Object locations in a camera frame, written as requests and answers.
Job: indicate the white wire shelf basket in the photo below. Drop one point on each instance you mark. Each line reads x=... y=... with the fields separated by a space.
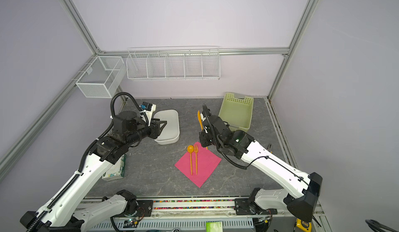
x=177 y=62

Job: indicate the orange plastic fork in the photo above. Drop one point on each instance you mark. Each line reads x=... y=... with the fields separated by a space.
x=196 y=157

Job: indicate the green box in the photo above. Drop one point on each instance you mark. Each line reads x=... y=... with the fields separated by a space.
x=214 y=226

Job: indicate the white plastic tub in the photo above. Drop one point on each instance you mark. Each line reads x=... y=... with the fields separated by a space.
x=171 y=132

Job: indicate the green plastic basket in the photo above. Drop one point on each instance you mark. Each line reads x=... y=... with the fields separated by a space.
x=237 y=112

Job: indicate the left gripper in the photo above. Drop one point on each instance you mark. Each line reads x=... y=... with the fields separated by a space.
x=156 y=131

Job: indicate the yellow tape measure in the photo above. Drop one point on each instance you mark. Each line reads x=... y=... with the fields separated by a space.
x=302 y=226

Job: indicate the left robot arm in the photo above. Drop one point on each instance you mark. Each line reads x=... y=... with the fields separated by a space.
x=130 y=124

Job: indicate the orange plastic spoon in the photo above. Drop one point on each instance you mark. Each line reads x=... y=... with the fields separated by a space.
x=190 y=150

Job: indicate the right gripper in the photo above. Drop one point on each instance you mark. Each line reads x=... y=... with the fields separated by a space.
x=204 y=135

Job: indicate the pink paper napkin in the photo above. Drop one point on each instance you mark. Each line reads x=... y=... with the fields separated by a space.
x=207 y=164

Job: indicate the orange plastic knife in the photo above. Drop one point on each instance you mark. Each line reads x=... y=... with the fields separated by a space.
x=200 y=120

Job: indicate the white mesh box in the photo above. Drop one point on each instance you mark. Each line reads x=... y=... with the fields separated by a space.
x=102 y=77

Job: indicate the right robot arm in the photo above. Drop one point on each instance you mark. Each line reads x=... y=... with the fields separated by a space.
x=243 y=151

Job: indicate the tissue pack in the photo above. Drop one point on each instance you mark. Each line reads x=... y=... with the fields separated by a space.
x=117 y=171

